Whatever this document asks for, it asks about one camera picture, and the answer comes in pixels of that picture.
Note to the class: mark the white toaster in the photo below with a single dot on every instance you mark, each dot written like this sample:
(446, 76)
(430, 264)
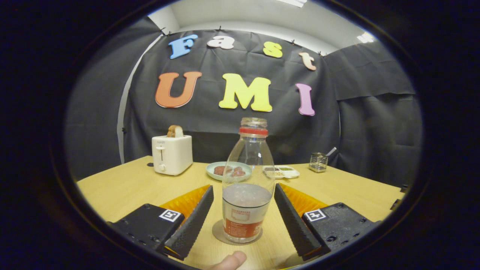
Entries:
(174, 155)

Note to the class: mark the clear bottle with red label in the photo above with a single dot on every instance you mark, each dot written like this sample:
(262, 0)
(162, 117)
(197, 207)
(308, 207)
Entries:
(243, 225)

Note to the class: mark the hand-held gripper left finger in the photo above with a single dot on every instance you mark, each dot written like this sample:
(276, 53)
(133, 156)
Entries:
(193, 221)

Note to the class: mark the pale green plate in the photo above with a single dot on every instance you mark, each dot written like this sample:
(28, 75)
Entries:
(210, 170)

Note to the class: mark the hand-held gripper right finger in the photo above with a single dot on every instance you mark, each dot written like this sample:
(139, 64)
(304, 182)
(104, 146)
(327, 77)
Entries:
(292, 221)

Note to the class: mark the round brown coaster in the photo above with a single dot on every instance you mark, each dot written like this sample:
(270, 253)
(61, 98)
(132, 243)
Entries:
(217, 232)

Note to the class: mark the black backdrop cloth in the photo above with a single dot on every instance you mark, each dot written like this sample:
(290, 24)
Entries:
(210, 122)

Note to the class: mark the metal spoon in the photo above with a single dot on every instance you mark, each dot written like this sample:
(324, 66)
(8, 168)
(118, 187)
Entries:
(332, 151)

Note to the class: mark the wooden table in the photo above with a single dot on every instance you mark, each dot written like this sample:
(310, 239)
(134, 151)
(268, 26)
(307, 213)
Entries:
(123, 191)

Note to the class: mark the clear juice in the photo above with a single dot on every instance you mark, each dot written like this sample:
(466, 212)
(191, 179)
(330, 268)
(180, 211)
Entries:
(245, 195)

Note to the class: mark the ceiling light panel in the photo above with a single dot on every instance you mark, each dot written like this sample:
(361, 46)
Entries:
(291, 3)
(365, 37)

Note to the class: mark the white divided condiment dish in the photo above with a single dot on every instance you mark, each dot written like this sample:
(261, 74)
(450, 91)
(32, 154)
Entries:
(288, 172)

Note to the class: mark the brown meat piece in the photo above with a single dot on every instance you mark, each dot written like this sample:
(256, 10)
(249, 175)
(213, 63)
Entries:
(219, 170)
(240, 173)

